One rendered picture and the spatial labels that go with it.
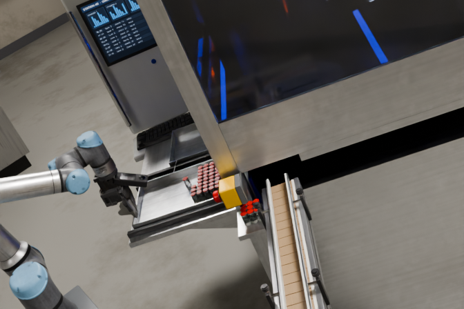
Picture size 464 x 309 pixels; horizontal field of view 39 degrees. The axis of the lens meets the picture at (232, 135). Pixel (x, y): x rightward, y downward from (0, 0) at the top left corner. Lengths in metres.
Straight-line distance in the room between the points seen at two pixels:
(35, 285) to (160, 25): 0.91
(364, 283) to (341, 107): 0.73
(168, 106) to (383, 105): 1.36
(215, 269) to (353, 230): 1.30
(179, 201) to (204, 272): 1.13
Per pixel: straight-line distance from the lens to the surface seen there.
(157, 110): 3.12
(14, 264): 2.28
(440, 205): 2.29
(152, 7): 1.86
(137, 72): 3.04
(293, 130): 2.02
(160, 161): 2.67
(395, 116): 2.06
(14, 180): 2.05
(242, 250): 3.46
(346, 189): 2.17
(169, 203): 2.38
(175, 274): 3.54
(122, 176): 2.26
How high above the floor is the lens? 2.10
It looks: 28 degrees down
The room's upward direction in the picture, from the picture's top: 24 degrees counter-clockwise
